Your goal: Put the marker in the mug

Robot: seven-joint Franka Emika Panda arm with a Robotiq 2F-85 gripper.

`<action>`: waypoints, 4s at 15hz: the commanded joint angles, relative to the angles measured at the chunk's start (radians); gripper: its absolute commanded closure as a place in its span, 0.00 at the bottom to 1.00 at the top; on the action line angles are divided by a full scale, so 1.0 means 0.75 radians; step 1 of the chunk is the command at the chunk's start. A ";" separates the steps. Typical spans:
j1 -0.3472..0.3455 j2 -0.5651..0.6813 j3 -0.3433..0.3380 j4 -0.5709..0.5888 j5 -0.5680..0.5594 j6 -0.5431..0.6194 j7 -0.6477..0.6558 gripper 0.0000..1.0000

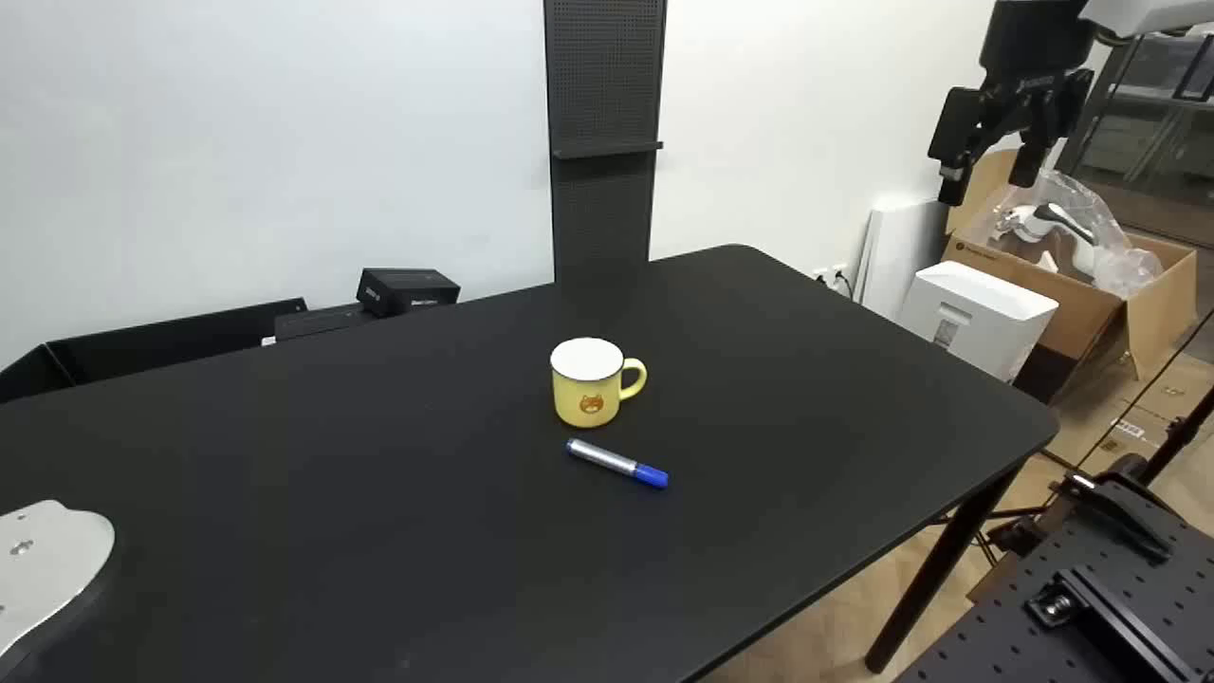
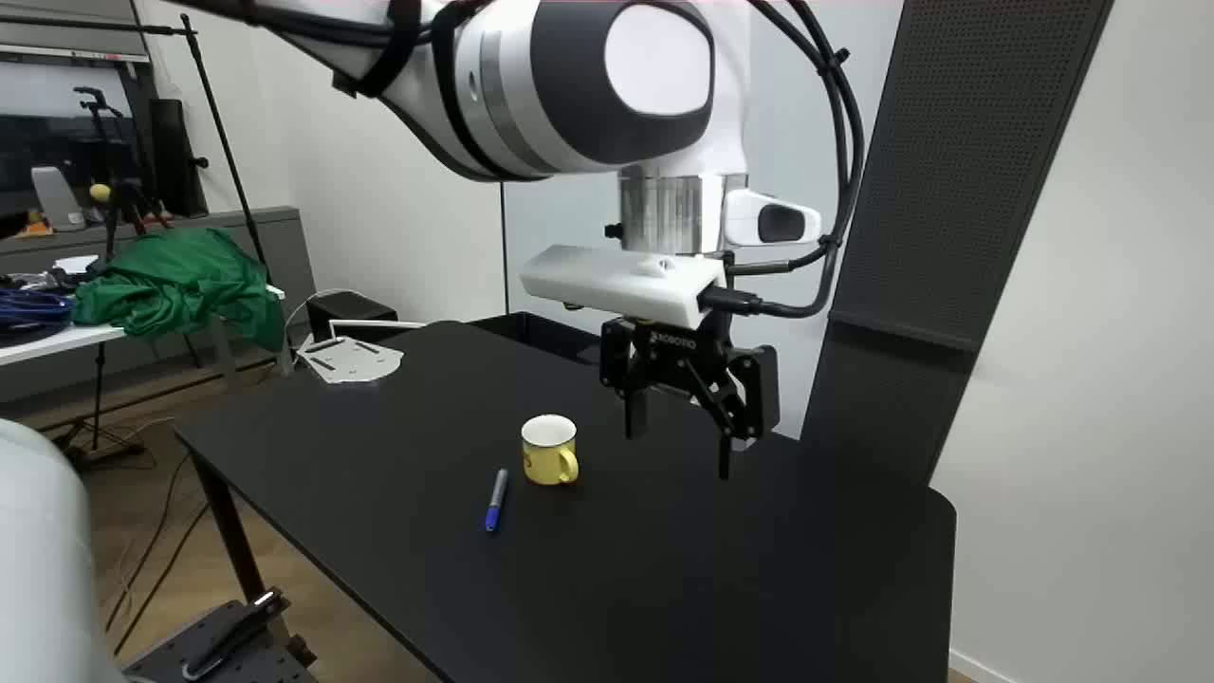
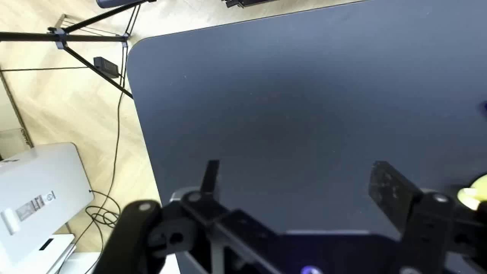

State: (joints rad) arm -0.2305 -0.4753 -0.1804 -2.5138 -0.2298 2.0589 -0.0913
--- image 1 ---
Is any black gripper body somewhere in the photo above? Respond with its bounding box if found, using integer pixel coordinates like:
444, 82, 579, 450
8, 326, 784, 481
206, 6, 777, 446
978, 0, 1102, 101

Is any blue capped marker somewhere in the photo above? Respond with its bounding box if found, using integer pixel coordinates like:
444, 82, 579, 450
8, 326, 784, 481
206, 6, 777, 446
563, 435, 674, 495

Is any yellow enamel mug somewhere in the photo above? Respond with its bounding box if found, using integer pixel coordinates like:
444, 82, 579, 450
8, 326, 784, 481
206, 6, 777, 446
548, 335, 651, 431

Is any dark metal shelf rack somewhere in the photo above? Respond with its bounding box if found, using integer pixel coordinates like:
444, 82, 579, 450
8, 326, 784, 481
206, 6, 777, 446
1060, 30, 1214, 211

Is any clear plastic bag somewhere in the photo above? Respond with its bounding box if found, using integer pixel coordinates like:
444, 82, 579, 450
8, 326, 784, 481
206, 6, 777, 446
981, 166, 1164, 305

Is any white upright device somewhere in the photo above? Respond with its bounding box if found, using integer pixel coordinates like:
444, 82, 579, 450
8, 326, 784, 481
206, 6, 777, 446
849, 192, 954, 317

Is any white square box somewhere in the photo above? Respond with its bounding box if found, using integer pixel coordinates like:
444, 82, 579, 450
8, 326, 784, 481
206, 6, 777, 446
899, 259, 1064, 387

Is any brown cardboard box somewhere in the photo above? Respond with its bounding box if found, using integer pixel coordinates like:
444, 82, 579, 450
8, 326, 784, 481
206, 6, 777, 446
946, 149, 1198, 384

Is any black slanted stand leg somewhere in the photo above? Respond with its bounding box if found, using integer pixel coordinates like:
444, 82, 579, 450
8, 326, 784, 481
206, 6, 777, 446
1133, 384, 1214, 489

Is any black vertical pillar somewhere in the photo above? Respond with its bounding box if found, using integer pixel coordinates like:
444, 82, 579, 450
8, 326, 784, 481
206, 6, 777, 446
541, 0, 670, 287

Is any black table leg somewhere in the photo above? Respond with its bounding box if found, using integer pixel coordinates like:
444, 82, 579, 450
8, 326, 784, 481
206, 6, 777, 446
863, 470, 1018, 677

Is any black perforated breadboard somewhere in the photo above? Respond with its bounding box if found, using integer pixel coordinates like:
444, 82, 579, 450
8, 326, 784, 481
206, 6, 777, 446
899, 470, 1214, 683

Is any small black box device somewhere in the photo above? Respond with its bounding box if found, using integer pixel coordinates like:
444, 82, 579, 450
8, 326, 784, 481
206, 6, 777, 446
354, 266, 462, 323

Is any black flat panel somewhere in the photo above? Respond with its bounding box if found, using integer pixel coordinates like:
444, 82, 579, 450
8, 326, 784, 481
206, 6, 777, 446
0, 296, 310, 406

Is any black rail on breadboard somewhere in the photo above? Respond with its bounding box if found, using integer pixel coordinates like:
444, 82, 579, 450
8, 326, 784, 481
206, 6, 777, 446
1019, 565, 1214, 683

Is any white round base plate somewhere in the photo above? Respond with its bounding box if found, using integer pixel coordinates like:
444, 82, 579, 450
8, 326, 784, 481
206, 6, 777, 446
0, 498, 116, 659

